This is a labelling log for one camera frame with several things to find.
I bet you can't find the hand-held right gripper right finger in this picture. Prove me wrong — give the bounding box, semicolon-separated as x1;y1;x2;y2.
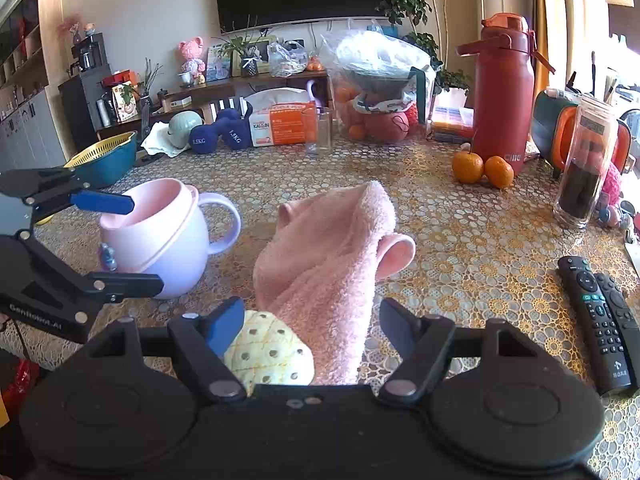
377;297;541;408

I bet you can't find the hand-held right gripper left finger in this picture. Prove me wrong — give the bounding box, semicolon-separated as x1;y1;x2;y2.
89;296;248;403

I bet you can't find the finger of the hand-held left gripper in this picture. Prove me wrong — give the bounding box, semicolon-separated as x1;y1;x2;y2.
0;167;136;227
17;231;165;324

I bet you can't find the pink plastic bowl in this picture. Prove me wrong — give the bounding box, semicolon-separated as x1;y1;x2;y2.
98;178;242;300

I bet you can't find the yellow dotted cloth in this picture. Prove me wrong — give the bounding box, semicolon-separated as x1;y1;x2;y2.
222;310;316;396

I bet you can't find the pink plush towel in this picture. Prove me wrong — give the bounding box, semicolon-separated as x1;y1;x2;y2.
252;180;417;386

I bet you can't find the teal basin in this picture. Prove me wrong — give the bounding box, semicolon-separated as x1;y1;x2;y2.
35;136;139;226

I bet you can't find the yellow colander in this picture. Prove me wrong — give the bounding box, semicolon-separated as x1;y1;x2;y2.
64;131;137;170

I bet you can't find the white cloth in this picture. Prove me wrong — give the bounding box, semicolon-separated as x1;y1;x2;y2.
141;121;191;158

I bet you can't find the dark cabinet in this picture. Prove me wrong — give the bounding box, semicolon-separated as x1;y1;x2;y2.
58;67;115;133

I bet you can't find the gold patterned tablecloth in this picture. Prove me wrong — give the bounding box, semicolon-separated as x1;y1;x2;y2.
0;132;640;480

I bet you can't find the blue dumbbell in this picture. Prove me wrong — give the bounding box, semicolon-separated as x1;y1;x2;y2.
188;108;236;151
220;101;254;150

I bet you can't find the vase with twigs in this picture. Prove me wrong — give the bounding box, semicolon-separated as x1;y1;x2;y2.
139;57;164;111

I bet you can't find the black coffee machine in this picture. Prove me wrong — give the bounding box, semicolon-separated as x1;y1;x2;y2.
71;33;112;77

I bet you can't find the wooden television console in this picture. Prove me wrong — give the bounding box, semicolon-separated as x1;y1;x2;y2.
97;70;331;142

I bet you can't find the pink toy bear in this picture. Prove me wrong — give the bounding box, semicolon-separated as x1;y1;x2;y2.
177;36;207;84

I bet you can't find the tangerine with stem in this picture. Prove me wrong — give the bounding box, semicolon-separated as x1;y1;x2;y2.
452;142;485;184

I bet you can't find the orange white packet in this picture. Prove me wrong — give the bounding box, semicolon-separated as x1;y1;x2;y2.
246;87;319;147

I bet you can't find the large black remote control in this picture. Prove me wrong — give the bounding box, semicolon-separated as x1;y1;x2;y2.
556;256;636;396

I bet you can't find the small potted plant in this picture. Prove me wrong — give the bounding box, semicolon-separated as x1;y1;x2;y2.
212;20;277;78

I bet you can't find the clear drinking glass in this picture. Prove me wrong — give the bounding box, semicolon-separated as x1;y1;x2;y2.
305;107;334;155

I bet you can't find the colourful flat box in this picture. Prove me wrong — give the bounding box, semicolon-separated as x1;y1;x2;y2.
430;105;476;143

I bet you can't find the slim black remote control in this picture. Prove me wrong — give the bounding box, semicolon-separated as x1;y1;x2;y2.
592;272;640;335

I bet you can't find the steel bowl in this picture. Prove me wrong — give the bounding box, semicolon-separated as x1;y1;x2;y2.
342;62;418;98

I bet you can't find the green orange box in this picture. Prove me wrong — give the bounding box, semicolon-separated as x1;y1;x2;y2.
530;88;633;181

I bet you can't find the red thermos bottle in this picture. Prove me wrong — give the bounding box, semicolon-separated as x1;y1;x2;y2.
456;12;557;177

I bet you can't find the pink plush toy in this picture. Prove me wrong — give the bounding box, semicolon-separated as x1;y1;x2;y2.
597;160;640;233

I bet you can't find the clear plastic fruit bag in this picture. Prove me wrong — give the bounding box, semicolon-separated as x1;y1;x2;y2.
320;30;437;143

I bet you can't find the tall green houseplant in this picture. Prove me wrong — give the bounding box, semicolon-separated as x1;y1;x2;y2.
380;0;473;108

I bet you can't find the yellow curtain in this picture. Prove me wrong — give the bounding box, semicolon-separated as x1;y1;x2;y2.
532;0;570;92

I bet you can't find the wall shelf unit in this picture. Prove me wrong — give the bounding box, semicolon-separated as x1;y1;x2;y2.
0;0;68;172

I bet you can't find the picture frame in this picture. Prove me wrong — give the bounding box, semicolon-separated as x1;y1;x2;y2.
206;42;232;82

